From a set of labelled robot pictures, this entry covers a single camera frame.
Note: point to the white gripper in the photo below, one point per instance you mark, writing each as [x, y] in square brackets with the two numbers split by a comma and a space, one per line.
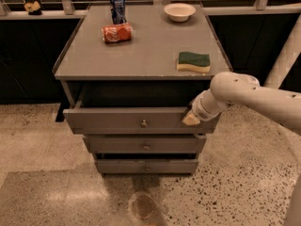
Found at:
[199, 109]

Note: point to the grey top drawer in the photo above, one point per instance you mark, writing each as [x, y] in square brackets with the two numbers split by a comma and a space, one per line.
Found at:
[133, 121]

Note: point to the grey drawer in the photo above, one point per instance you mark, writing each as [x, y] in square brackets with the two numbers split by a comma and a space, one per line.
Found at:
[133, 121]
[144, 143]
[146, 166]

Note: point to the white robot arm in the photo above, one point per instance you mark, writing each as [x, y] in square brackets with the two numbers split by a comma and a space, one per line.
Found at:
[250, 174]

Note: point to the grey middle drawer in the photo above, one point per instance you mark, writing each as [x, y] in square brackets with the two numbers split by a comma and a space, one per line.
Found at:
[144, 143]

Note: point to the grey drawer cabinet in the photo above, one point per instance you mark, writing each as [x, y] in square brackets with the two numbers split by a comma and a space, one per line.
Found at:
[140, 72]

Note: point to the grey bottom drawer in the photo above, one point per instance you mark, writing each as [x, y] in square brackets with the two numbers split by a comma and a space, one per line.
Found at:
[146, 166]

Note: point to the green yellow sponge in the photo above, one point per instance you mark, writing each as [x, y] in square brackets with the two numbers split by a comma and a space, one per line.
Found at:
[188, 61]

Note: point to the round floor drain cover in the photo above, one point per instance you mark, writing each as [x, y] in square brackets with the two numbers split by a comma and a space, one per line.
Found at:
[142, 206]

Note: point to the white bowl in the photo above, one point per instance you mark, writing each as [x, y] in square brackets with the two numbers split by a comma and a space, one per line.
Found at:
[179, 12]

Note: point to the orange soda can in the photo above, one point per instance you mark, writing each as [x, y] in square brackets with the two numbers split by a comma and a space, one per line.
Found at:
[117, 32]

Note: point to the white diagonal pole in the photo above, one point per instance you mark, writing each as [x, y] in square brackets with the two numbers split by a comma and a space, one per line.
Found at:
[286, 58]

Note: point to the blue soda can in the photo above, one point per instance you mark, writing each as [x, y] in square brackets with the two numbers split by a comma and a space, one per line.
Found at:
[118, 11]

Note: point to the small yellow black object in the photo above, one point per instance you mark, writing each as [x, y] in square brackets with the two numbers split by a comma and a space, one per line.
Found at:
[33, 8]

